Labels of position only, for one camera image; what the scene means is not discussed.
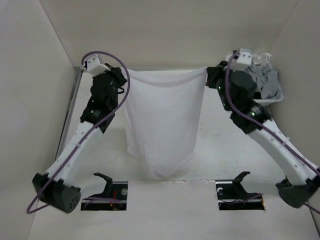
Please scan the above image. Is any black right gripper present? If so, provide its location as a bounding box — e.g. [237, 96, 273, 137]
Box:
[206, 60, 241, 111]

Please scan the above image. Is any white tank top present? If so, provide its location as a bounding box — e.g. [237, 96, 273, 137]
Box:
[123, 68, 207, 180]

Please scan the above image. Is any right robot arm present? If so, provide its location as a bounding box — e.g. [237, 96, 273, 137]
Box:
[205, 61, 320, 209]

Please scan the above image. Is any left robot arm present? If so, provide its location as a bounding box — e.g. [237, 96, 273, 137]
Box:
[32, 63, 129, 214]

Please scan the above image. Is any grey tank top in basket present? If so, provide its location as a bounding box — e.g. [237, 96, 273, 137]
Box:
[244, 64, 280, 100]

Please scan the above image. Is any white garment on basket rim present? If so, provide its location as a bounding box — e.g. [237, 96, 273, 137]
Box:
[252, 52, 273, 66]

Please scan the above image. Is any white perforated plastic basket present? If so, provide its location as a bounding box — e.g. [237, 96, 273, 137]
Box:
[222, 50, 284, 106]

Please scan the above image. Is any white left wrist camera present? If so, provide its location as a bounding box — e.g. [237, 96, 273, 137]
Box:
[84, 53, 110, 77]

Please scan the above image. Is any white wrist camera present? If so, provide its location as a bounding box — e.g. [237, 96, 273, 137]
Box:
[230, 48, 252, 71]
[84, 53, 110, 77]

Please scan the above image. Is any metal table edge rail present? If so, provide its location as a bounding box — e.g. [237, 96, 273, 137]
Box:
[55, 67, 83, 159]

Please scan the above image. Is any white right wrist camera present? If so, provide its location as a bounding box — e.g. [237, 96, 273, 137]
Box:
[230, 48, 252, 71]

